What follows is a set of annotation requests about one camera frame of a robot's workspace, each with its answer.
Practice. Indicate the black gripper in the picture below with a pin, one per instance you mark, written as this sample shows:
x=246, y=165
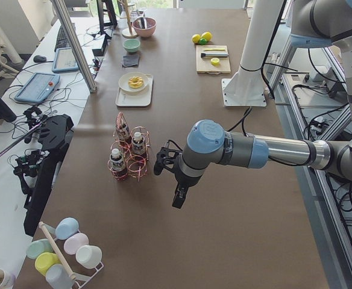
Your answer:
x=183, y=183

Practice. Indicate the tea bottle white cap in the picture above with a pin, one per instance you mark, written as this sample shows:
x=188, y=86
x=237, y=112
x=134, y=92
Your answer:
x=138, y=144

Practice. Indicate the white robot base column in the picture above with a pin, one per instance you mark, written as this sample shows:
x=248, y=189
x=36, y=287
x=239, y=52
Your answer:
x=246, y=87

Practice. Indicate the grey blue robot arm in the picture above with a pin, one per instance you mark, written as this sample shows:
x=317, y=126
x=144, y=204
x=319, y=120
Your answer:
x=314, y=23

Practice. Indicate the tea bottle in rack front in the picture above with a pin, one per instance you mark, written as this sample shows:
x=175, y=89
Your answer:
x=118, y=164

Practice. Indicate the tea bottle in rack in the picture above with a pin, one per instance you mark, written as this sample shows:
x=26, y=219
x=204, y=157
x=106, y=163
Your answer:
x=123, y=133
x=118, y=164

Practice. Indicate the tea bottle in rack back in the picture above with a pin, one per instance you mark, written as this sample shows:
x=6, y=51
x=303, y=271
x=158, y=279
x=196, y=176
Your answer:
x=123, y=133

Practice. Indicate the cream serving tray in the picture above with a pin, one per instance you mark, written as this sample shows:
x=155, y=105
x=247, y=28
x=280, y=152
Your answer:
x=141, y=99

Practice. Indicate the white cup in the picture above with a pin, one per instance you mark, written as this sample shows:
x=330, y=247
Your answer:
x=89, y=256

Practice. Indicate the pink cup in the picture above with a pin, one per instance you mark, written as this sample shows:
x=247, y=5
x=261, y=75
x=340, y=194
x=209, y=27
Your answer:
x=73, y=243

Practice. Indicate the white plate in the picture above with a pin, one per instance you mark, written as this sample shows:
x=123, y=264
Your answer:
x=123, y=82

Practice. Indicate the wooden cutting board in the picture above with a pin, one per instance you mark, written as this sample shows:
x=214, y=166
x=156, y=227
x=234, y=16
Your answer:
x=203, y=65

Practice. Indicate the lemon half slice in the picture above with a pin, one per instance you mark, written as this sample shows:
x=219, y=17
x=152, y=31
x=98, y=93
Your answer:
x=215, y=61

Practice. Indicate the grey blue cup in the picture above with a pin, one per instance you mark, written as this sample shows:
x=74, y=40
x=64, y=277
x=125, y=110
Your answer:
x=57, y=277

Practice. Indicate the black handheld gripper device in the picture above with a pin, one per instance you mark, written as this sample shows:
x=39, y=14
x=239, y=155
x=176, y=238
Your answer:
x=36, y=170

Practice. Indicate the steel cylinder muddler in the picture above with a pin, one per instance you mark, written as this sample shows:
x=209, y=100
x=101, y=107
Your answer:
x=213, y=55

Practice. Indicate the grey folded cloth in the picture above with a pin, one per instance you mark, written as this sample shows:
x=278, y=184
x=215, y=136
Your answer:
x=131, y=60

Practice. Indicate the yellow cup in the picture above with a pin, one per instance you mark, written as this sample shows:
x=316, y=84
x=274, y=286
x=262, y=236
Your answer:
x=44, y=261

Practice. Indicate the green cup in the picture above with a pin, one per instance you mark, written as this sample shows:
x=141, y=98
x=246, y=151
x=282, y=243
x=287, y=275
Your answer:
x=38, y=247

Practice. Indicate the yellow plastic knife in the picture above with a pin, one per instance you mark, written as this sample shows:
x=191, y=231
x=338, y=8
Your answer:
x=214, y=49

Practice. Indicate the green lime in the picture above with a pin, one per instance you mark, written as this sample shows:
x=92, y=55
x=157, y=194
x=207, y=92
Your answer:
x=202, y=41

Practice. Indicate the mint green bowl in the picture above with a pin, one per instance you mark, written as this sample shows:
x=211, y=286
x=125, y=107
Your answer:
x=132, y=45

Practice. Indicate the yellow lemon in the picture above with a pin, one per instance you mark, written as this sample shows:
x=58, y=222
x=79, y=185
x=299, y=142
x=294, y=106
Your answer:
x=207, y=36
x=196, y=38

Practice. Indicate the wooden mug tree stand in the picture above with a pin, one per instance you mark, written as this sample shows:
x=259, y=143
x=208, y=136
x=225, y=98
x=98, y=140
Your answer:
x=128, y=33

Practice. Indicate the pink bowl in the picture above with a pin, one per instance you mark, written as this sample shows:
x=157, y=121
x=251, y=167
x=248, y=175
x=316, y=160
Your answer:
x=144, y=26

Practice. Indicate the blue tablet pendant far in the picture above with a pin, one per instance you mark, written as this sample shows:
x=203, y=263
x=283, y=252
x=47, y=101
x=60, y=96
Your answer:
x=64, y=61

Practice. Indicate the blue tablet pendant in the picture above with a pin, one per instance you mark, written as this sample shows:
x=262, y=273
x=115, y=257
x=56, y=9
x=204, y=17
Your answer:
x=64, y=61
x=38, y=88

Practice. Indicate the blue tablet pendant near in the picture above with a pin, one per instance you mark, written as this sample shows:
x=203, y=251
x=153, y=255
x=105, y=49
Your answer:
x=38, y=88

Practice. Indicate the black keyboard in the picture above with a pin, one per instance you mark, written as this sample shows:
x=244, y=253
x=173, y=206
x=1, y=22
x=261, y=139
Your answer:
x=61, y=40

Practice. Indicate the black computer mouse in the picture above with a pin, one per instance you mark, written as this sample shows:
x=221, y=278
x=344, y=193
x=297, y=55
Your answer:
x=39, y=59

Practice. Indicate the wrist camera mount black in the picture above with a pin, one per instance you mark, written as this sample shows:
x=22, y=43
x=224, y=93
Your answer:
x=166, y=159

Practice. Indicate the copper wire bottle rack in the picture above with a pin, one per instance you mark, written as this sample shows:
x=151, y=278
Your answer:
x=136, y=166

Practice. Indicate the glazed ring donut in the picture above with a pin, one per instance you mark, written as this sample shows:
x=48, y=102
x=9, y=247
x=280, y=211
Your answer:
x=135, y=82

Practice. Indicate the aluminium frame post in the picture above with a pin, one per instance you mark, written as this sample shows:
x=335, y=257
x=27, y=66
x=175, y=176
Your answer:
x=63, y=15

